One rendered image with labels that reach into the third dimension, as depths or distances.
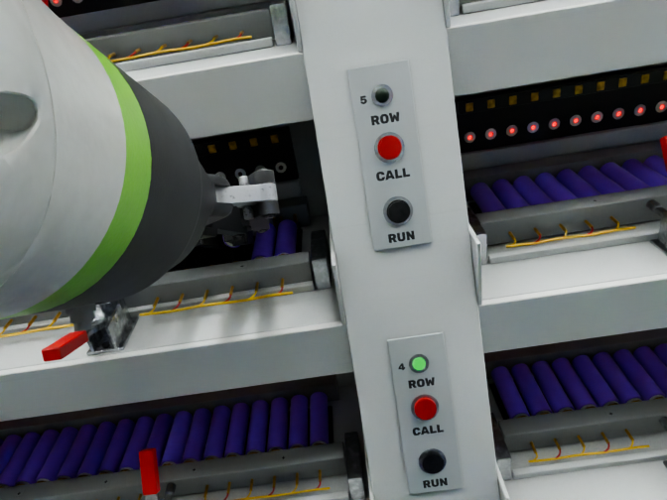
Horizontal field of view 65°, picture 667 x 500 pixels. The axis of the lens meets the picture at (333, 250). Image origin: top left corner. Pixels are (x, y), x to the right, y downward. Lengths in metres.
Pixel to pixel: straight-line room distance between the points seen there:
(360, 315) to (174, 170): 0.22
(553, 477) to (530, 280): 0.18
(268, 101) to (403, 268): 0.15
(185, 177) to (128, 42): 0.28
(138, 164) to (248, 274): 0.27
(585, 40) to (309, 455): 0.39
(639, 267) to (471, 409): 0.16
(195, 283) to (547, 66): 0.30
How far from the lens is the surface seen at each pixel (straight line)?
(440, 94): 0.37
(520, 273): 0.42
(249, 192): 0.29
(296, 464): 0.50
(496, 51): 0.39
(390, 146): 0.36
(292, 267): 0.42
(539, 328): 0.42
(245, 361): 0.40
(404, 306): 0.38
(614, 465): 0.53
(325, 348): 0.39
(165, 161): 0.18
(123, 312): 0.44
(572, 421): 0.52
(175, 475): 0.53
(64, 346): 0.37
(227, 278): 0.43
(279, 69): 0.37
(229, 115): 0.38
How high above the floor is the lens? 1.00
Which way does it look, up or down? 9 degrees down
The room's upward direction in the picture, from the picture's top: 9 degrees counter-clockwise
